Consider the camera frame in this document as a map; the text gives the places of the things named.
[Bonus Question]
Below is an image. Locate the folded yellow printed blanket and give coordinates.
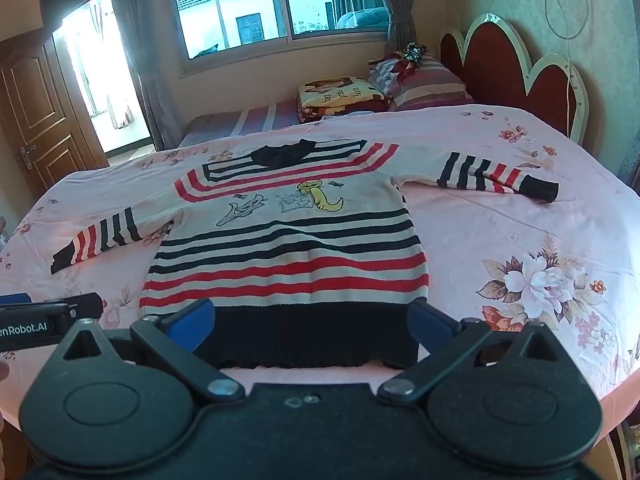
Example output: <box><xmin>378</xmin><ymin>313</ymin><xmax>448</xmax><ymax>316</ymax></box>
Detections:
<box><xmin>297</xmin><ymin>76</ymin><xmax>396</xmax><ymax>123</ymax></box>

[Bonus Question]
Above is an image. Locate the grey curtain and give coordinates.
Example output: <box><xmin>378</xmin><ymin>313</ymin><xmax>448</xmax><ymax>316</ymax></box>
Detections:
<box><xmin>102</xmin><ymin>0</ymin><xmax>183</xmax><ymax>151</ymax></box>
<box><xmin>375</xmin><ymin>0</ymin><xmax>418</xmax><ymax>53</ymax></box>

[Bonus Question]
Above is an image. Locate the teal quilt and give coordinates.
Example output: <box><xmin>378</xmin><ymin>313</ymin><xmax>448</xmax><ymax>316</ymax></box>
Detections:
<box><xmin>336</xmin><ymin>7</ymin><xmax>391</xmax><ymax>31</ymax></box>

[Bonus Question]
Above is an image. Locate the striped knit sweater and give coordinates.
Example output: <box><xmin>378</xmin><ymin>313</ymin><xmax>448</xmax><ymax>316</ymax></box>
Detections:
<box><xmin>50</xmin><ymin>138</ymin><xmax>560</xmax><ymax>371</ymax></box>

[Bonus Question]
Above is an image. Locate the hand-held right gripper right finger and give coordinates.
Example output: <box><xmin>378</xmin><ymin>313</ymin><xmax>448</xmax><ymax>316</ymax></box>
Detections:
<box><xmin>377</xmin><ymin>299</ymin><xmax>559</xmax><ymax>407</ymax></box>

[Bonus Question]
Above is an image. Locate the thin wall cable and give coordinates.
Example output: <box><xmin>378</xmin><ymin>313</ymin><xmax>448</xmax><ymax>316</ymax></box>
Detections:
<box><xmin>544</xmin><ymin>0</ymin><xmax>586</xmax><ymax>136</ymax></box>

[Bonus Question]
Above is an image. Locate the red scalloped headboard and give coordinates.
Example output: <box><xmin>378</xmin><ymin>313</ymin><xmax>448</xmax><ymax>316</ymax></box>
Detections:
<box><xmin>439</xmin><ymin>14</ymin><xmax>590</xmax><ymax>146</ymax></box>

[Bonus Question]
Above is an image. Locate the striped mattress sheet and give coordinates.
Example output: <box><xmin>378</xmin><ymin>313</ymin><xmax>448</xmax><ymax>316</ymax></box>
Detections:
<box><xmin>179</xmin><ymin>100</ymin><xmax>301</xmax><ymax>148</ymax></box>

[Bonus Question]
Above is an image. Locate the striped pillow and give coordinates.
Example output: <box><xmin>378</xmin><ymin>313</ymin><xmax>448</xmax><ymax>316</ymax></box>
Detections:
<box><xmin>369</xmin><ymin>52</ymin><xmax>475</xmax><ymax>112</ymax></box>

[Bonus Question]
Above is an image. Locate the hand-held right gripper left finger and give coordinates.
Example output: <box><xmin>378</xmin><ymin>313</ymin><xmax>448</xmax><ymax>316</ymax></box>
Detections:
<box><xmin>62</xmin><ymin>299</ymin><xmax>246</xmax><ymax>403</ymax></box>

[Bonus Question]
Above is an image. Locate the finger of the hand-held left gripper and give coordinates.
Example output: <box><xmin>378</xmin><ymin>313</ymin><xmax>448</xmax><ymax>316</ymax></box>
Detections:
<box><xmin>65</xmin><ymin>292</ymin><xmax>104</xmax><ymax>322</ymax></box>

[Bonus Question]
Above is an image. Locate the brown wooden door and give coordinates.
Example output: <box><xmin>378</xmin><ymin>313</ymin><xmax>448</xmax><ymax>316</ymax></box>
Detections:
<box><xmin>0</xmin><ymin>27</ymin><xmax>110</xmax><ymax>196</ymax></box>

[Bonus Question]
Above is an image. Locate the pink floral bed sheet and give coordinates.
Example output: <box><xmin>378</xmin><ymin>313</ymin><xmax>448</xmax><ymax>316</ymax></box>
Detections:
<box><xmin>0</xmin><ymin>104</ymin><xmax>640</xmax><ymax>456</ymax></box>

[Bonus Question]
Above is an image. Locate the red patterned cloth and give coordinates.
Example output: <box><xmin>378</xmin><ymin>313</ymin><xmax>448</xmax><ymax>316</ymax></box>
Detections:
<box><xmin>369</xmin><ymin>51</ymin><xmax>426</xmax><ymax>98</ymax></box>

